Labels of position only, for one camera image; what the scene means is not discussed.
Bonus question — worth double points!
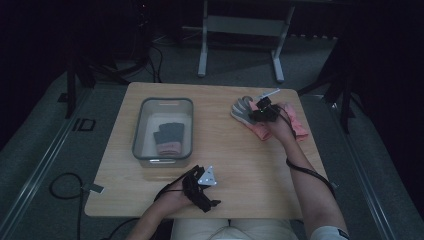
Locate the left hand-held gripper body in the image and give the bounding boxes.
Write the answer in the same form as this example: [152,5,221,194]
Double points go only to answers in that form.
[181,165,218,208]

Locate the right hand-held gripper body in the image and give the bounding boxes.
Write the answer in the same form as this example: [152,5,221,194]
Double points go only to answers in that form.
[254,88,281,123]

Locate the pink glove with grey palm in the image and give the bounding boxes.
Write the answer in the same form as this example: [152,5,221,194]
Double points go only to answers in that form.
[230,95,273,141]

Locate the pink glove with red print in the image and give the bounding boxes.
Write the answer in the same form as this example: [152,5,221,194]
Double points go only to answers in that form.
[283,103,309,141]

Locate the grey knit glove pink cuff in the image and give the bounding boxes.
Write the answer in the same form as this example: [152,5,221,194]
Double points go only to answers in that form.
[153,122,186,150]
[157,148,184,157]

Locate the clear plastic bin grey rim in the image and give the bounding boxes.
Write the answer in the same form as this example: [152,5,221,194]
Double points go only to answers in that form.
[131,97,195,169]

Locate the person's right hand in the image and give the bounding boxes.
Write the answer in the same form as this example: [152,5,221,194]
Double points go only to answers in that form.
[268,106,297,143]

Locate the person's left hand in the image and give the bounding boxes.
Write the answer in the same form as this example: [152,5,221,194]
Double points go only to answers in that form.
[155,189,198,214]

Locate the person's legs in beige trousers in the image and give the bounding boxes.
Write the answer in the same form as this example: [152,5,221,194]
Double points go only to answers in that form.
[169,218,299,240]

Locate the black metal stand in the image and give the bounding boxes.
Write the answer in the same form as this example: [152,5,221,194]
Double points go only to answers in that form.
[298,33,368,134]

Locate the person's white shirt sleeve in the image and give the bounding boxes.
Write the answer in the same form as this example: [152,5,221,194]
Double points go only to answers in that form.
[310,225,351,240]

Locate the black tripod stand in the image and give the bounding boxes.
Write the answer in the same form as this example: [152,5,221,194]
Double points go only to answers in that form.
[58,0,151,119]

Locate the left hand-held gripper black cable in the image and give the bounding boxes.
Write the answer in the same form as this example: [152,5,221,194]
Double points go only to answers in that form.
[153,166,196,203]

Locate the hand-held gripper black cable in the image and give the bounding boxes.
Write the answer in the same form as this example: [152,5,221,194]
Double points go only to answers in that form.
[153,166,196,203]
[276,106,336,198]

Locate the right hand-held gripper black cable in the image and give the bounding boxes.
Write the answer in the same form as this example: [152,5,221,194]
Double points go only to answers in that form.
[276,106,336,198]

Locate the white metal stand frame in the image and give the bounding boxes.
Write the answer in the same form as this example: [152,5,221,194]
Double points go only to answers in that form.
[182,0,296,84]

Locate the black cable under table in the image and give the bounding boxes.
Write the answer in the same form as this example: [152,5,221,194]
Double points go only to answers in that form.
[101,217,141,240]

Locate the black cables by tripod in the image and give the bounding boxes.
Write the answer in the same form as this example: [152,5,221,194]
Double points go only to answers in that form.
[146,43,164,84]

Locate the black looped floor cable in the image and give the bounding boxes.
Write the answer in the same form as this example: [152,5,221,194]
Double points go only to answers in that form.
[49,172,84,240]

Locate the metal floor rail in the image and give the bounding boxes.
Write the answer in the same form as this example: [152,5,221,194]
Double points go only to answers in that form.
[309,94,396,240]
[0,88,93,240]

